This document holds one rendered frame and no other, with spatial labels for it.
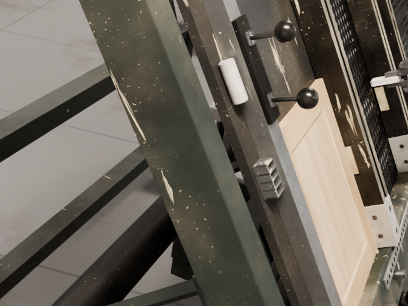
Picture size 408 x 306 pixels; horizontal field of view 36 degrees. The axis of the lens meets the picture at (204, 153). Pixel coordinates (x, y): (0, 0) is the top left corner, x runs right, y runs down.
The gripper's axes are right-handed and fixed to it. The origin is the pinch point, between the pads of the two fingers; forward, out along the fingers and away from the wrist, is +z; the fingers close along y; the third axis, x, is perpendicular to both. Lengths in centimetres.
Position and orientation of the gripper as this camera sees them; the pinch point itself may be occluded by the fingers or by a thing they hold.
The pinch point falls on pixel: (385, 80)
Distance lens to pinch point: 166.1
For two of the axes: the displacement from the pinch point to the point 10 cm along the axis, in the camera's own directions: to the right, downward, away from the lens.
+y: -2.9, -9.1, -2.8
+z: -8.7, 1.2, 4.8
